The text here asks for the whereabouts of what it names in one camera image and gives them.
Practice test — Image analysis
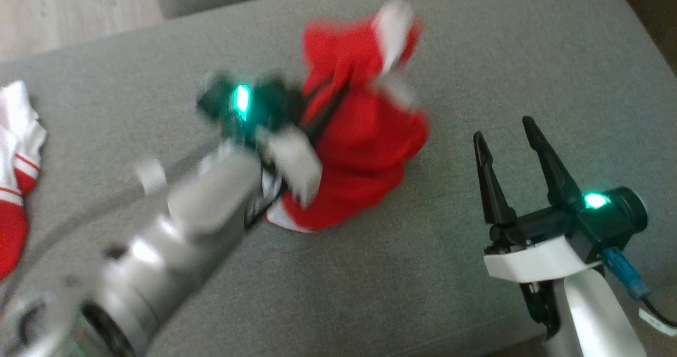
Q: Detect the red and white sports garment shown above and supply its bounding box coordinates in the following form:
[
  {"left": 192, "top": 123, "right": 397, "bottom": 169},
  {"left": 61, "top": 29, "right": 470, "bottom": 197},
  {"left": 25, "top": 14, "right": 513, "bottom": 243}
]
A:
[{"left": 264, "top": 0, "right": 432, "bottom": 234}]

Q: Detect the white and red striped garment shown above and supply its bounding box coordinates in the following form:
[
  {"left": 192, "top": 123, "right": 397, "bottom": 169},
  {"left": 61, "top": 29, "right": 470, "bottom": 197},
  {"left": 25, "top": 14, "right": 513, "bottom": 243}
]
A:
[{"left": 0, "top": 80, "right": 48, "bottom": 281}]

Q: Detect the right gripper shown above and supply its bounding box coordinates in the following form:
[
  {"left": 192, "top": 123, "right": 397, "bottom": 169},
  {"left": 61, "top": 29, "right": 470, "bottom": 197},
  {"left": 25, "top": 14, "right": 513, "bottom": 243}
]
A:
[{"left": 474, "top": 116, "right": 603, "bottom": 285}]

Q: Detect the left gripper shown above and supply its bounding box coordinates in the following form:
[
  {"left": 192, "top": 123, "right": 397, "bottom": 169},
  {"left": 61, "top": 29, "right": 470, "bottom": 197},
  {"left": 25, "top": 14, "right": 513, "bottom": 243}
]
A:
[{"left": 258, "top": 81, "right": 351, "bottom": 207}]

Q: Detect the black cable with blue connector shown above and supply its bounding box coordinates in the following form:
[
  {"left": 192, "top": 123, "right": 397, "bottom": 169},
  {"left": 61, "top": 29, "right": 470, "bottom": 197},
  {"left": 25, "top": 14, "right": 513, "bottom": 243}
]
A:
[{"left": 603, "top": 248, "right": 677, "bottom": 336}]

